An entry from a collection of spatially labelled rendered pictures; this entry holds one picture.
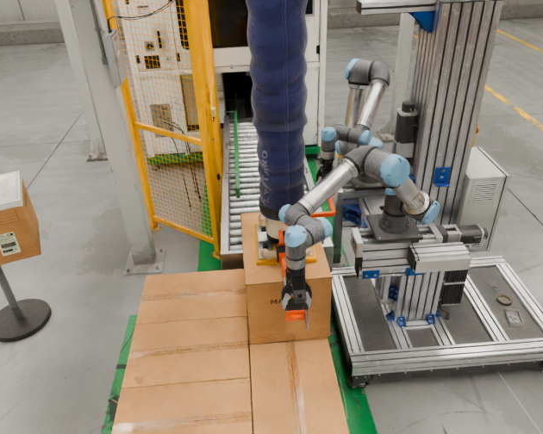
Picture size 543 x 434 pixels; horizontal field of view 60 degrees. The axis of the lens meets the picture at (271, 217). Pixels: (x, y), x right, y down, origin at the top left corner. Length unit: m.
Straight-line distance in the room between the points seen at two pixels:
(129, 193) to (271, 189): 1.64
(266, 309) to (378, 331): 0.94
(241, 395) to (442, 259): 1.13
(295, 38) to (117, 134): 1.80
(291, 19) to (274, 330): 1.42
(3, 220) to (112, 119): 0.91
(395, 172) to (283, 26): 0.68
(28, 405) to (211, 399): 1.34
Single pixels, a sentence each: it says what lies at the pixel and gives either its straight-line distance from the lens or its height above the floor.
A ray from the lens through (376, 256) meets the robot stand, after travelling 2.42.
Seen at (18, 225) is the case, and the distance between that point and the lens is 3.16.
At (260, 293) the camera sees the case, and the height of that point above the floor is 0.88.
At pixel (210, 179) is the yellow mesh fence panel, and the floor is 0.72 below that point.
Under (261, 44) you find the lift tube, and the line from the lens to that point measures 1.89.
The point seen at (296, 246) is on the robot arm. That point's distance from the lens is 1.65.
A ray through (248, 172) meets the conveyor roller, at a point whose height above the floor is 0.55.
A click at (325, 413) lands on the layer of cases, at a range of 2.22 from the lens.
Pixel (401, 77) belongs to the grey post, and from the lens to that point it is 5.67.
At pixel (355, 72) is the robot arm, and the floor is 1.61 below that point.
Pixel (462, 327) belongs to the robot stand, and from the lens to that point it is 3.16.
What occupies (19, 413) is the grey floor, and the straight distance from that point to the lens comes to 3.27.
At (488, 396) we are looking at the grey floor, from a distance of 3.14.
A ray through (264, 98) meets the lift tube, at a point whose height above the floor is 1.74.
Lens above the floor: 2.38
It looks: 33 degrees down
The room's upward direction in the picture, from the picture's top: 2 degrees counter-clockwise
